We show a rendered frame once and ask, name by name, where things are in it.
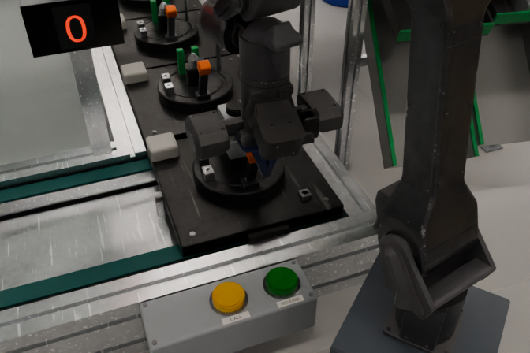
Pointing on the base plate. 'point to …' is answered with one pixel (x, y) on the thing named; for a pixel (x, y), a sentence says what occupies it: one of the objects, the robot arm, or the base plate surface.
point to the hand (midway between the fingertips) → (265, 154)
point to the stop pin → (159, 204)
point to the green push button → (281, 281)
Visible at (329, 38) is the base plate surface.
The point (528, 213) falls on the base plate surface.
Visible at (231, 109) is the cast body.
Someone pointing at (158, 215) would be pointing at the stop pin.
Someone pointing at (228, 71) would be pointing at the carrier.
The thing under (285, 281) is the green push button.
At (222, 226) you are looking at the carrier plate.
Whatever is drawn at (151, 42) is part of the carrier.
